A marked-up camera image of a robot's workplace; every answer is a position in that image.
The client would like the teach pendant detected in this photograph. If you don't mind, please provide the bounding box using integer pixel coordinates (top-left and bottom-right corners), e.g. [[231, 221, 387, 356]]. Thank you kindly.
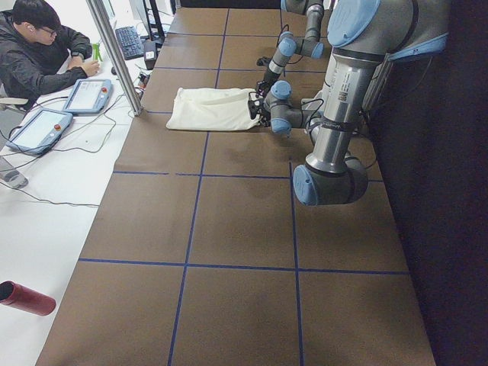
[[62, 79, 113, 115], [6, 108, 73, 156]]

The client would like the red cylindrical bottle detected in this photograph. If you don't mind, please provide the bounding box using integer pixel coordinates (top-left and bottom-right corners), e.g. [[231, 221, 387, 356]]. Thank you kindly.
[[1, 281, 56, 316]]

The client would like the green plastic toy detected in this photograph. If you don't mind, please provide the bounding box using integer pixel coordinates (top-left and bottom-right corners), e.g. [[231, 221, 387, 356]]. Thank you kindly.
[[91, 43, 103, 63]]

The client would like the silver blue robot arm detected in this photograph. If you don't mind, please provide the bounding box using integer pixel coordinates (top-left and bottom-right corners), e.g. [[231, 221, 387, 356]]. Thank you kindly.
[[248, 1, 451, 206], [255, 0, 336, 97]]

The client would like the far teach pendant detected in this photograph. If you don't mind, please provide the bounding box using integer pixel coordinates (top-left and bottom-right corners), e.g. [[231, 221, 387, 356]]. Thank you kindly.
[[62, 79, 113, 115]]

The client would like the black keyboard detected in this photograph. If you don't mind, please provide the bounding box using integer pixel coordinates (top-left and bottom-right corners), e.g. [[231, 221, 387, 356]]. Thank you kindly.
[[115, 26, 144, 60]]

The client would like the seated person in black jacket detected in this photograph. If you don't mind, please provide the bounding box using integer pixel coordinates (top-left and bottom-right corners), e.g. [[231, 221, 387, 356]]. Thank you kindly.
[[1, 1, 100, 111]]

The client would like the left black braided cable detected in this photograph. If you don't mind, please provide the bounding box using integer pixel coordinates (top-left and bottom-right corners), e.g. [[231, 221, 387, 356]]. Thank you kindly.
[[247, 89, 374, 169]]

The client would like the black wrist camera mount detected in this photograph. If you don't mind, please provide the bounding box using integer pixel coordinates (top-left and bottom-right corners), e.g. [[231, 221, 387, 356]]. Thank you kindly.
[[247, 98, 262, 120], [256, 56, 271, 67]]

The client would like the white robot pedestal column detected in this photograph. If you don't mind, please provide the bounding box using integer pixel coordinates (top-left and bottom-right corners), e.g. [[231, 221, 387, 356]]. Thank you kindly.
[[304, 58, 371, 140]]

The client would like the cream cat print shirt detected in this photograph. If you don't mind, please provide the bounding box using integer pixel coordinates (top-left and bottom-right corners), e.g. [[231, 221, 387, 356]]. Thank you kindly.
[[166, 88, 258, 131]]

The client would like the near teach pendant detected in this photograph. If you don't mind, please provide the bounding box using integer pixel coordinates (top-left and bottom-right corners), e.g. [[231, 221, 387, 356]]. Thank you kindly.
[[6, 108, 73, 156]]

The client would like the aluminium frame post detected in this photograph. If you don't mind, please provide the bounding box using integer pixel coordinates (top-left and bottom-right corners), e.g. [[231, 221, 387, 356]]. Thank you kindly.
[[86, 0, 143, 116]]

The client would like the black braided cable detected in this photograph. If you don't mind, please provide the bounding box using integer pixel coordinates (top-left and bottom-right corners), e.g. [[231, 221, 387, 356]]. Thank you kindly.
[[247, 89, 374, 169], [277, 23, 306, 65]]

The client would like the right black braided cable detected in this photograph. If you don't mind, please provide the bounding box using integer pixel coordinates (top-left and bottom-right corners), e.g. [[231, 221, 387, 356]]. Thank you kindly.
[[277, 23, 306, 65]]

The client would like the black power adapter box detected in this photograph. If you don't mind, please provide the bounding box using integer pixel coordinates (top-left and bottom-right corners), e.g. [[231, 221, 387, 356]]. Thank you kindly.
[[143, 40, 158, 70]]

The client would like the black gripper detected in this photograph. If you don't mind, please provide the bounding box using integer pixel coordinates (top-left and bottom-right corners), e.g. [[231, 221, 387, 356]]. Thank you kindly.
[[257, 79, 275, 95], [258, 99, 271, 127]]

